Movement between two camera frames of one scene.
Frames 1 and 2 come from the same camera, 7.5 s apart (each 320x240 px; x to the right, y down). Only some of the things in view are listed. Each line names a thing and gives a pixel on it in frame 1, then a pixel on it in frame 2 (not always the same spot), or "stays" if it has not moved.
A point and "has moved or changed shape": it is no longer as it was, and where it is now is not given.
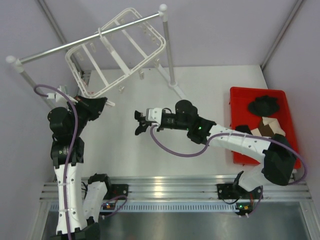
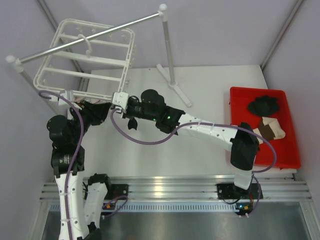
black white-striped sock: (244, 128) has moved or changed shape
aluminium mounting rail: (181, 187) stays
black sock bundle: (264, 106) stays
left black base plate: (117, 189) stays
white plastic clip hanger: (128, 16) to (99, 68)
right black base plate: (236, 191) stays
